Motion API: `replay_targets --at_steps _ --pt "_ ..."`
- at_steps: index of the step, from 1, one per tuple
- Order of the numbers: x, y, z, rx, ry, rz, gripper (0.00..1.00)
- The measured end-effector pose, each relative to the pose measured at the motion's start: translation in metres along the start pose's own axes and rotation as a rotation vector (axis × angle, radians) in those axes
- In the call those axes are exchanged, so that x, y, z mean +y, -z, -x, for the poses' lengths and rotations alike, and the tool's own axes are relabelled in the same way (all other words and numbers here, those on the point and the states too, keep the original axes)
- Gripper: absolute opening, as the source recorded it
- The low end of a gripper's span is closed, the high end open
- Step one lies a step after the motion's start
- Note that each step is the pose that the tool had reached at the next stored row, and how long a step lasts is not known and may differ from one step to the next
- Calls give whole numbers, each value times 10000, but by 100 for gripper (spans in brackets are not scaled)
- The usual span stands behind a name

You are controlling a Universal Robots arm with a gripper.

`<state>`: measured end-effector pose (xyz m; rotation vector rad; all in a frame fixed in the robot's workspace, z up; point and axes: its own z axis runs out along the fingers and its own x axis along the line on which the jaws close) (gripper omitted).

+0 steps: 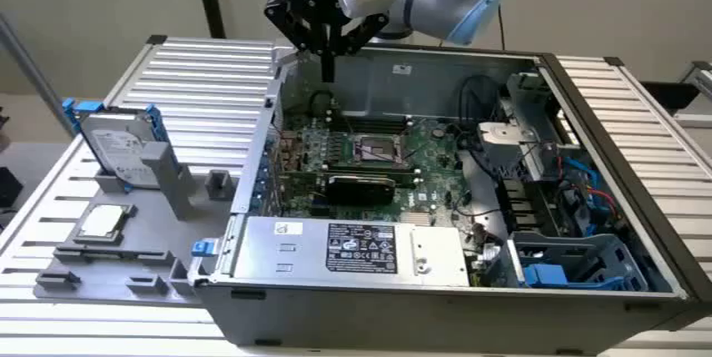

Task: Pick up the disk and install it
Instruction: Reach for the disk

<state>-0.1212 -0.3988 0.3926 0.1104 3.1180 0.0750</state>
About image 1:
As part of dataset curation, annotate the CPU socket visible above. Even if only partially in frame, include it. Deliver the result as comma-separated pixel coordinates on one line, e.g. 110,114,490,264
344,133,416,166

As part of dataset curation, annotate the metal drive cage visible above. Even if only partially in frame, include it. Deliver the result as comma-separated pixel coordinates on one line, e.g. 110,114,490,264
477,71,582,183

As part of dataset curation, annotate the black box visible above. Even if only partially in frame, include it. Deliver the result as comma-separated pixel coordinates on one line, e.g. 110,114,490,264
638,80,700,110

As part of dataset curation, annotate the open black PC case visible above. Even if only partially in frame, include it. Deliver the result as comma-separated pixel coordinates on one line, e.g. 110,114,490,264
186,42,712,356

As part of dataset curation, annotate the grey disk bay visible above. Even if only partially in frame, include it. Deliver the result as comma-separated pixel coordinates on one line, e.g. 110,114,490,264
505,230,652,291

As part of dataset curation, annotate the red and black twisted wire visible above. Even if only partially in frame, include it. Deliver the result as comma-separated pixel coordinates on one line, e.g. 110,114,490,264
521,142,564,174

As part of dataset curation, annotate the blue disk carrier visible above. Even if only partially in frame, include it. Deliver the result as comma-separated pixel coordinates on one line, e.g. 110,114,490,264
525,264,569,289

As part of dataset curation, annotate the hard disk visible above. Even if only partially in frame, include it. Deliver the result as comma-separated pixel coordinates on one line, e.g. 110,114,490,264
61,98,182,191

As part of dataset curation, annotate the silver CPU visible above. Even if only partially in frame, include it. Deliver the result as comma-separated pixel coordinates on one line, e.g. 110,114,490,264
80,204,132,238

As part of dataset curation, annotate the black block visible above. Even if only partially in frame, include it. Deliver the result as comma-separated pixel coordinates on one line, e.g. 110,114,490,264
0,167,24,208

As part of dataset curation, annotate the grey parts rack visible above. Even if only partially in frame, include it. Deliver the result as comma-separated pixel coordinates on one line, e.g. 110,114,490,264
32,142,240,304

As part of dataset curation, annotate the silver power supply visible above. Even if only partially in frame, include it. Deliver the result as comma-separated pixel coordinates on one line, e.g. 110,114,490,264
230,215,472,287

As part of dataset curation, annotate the grey metal pole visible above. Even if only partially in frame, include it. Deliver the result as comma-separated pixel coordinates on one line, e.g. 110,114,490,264
0,13,78,139

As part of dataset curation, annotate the black graphics card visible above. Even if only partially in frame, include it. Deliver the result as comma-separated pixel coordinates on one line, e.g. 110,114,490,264
325,173,397,208

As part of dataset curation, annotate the green motherboard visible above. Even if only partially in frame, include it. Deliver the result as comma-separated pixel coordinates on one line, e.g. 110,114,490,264
272,113,485,229

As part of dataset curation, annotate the black wire loop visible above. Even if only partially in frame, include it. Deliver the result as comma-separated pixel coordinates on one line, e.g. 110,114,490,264
458,75,505,124

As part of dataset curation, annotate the blue wire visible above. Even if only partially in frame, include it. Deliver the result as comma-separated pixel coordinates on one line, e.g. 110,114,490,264
561,156,608,241

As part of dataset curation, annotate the black ribbed fan shroud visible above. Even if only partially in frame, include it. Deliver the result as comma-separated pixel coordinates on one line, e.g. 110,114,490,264
496,176,561,233

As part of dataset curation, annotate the aluminium frame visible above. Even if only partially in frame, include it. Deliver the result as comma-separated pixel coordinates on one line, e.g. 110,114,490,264
674,60,712,118

